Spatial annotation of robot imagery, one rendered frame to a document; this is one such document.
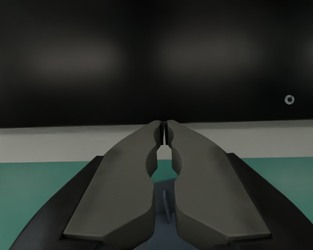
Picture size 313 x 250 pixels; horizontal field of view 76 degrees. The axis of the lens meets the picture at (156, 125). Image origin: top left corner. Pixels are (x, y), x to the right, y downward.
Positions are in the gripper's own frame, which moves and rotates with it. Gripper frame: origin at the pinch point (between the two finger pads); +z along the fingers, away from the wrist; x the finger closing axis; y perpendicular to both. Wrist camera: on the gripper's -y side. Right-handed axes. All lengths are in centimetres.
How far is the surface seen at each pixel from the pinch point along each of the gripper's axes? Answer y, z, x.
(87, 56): -2.5, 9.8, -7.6
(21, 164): 58, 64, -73
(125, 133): 5.5, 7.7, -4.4
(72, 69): -1.5, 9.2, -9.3
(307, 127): 5.4, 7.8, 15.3
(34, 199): 73, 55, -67
